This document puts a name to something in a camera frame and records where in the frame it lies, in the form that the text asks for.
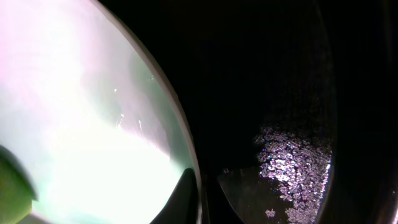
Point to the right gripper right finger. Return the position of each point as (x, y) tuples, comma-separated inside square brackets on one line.
[(215, 205)]

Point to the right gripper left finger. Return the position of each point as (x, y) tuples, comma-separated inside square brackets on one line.
[(182, 206)]

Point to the pale green plate front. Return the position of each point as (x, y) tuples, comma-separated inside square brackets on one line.
[(89, 114)]

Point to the green yellow sponge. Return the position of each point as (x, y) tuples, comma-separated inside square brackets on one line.
[(17, 192)]

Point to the round black tray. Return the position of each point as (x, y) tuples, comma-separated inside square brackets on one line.
[(292, 105)]

